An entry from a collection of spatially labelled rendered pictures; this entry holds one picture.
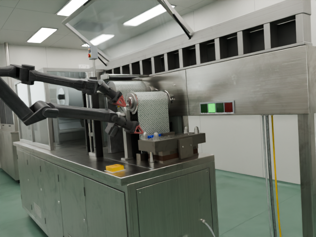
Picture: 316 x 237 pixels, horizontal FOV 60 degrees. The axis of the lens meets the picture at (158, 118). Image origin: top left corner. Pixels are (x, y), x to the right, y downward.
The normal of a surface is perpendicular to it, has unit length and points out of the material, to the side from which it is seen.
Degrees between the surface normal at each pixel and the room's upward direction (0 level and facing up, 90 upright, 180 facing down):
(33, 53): 90
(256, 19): 90
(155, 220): 90
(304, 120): 90
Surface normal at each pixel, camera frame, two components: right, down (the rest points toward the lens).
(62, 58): 0.62, 0.00
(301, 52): -0.79, 0.09
